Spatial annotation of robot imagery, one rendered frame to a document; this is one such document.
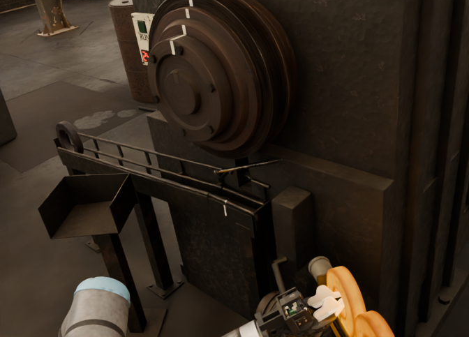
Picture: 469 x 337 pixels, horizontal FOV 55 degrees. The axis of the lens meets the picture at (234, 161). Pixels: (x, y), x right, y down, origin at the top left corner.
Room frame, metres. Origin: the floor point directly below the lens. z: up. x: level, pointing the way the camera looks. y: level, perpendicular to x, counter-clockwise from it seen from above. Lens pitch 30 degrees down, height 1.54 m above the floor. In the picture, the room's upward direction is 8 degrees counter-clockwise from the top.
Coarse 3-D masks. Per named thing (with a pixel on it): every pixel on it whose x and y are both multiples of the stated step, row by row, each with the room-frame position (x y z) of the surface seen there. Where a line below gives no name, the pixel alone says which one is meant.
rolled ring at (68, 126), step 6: (60, 126) 2.00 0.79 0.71; (66, 126) 1.96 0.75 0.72; (72, 126) 1.97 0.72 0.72; (60, 132) 2.03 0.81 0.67; (66, 132) 1.96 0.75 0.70; (72, 132) 1.94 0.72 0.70; (60, 138) 2.03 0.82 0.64; (66, 138) 2.05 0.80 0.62; (72, 138) 1.93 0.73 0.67; (78, 138) 1.94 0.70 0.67; (66, 144) 2.03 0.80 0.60; (78, 144) 1.93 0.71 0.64; (72, 150) 2.00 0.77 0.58; (78, 150) 1.93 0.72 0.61
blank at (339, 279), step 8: (328, 272) 0.79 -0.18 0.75; (336, 272) 0.75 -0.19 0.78; (344, 272) 0.74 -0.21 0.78; (328, 280) 0.79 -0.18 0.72; (336, 280) 0.74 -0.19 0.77; (344, 280) 0.72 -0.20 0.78; (352, 280) 0.71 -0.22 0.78; (336, 288) 0.74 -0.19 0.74; (344, 288) 0.70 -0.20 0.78; (352, 288) 0.70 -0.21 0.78; (344, 296) 0.70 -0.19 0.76; (352, 296) 0.68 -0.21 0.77; (360, 296) 0.68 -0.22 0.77; (344, 304) 0.70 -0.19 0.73; (352, 304) 0.67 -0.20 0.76; (360, 304) 0.67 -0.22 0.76; (344, 312) 0.72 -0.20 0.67; (352, 312) 0.66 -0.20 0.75; (360, 312) 0.66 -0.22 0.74; (344, 320) 0.70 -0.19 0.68; (352, 320) 0.66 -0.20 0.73; (352, 328) 0.66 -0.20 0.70; (352, 336) 0.66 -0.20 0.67
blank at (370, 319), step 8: (368, 312) 0.63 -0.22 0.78; (376, 312) 0.62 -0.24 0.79; (360, 320) 0.62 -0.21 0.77; (368, 320) 0.59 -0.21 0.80; (376, 320) 0.59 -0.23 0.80; (384, 320) 0.59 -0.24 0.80; (360, 328) 0.62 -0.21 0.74; (368, 328) 0.59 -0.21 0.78; (376, 328) 0.57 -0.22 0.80; (384, 328) 0.57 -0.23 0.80; (360, 336) 0.62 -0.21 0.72; (368, 336) 0.59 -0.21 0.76; (376, 336) 0.56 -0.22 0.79; (384, 336) 0.55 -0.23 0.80; (392, 336) 0.55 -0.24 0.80
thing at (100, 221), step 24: (72, 192) 1.49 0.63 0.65; (96, 192) 1.47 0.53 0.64; (120, 192) 1.34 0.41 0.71; (48, 216) 1.33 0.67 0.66; (72, 216) 1.41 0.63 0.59; (96, 216) 1.38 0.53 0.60; (120, 216) 1.29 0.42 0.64; (96, 240) 1.34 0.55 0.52; (120, 264) 1.34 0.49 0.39; (144, 312) 1.44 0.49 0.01; (144, 336) 1.31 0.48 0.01
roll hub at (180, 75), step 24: (168, 48) 1.14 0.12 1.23; (192, 48) 1.08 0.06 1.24; (168, 72) 1.17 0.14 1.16; (192, 72) 1.10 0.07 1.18; (216, 72) 1.05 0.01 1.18; (168, 96) 1.16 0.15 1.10; (192, 96) 1.08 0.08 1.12; (216, 96) 1.03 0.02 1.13; (168, 120) 1.19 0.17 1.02; (192, 120) 1.13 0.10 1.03; (216, 120) 1.04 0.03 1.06
